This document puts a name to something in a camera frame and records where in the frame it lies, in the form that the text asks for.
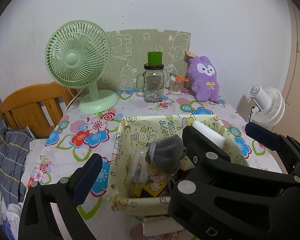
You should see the cotton swab jar orange lid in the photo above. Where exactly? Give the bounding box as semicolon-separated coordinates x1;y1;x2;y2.
169;74;189;95

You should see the floral tablecloth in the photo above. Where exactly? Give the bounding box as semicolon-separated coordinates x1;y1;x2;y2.
21;89;280;239

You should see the black plastic bag bundle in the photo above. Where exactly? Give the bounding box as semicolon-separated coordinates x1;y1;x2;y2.
140;167;170;198

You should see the clear zip bag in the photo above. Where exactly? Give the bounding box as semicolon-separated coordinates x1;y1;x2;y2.
127;147;149;185

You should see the green desk fan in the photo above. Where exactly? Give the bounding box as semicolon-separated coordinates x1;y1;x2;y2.
45;20;119;114

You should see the dark grey sock bundle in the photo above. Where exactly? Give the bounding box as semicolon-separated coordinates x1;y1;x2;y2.
145;135;186;175

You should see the white desk fan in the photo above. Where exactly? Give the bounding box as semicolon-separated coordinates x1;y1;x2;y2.
249;84;285;129

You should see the white paper towel roll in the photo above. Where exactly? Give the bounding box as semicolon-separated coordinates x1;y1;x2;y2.
192;121;225;149

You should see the purple plush bunny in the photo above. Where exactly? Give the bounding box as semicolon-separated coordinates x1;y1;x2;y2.
187;56;219;102

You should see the wooden bed headboard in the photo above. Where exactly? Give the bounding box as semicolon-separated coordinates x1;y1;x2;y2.
0;82;77;139

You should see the green cup on jar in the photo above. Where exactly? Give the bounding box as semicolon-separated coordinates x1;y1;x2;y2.
147;51;162;66

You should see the glass mason jar mug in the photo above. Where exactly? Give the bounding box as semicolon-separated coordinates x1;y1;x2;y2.
136;63;164;102

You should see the yellow cartoon fabric storage box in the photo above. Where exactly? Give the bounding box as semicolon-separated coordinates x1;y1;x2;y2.
107;114;248;216

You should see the white folded towel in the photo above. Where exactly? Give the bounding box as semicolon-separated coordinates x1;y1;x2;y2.
142;216;184;237

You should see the grey plaid pillow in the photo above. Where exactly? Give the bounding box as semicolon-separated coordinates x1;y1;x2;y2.
0;120;35;205

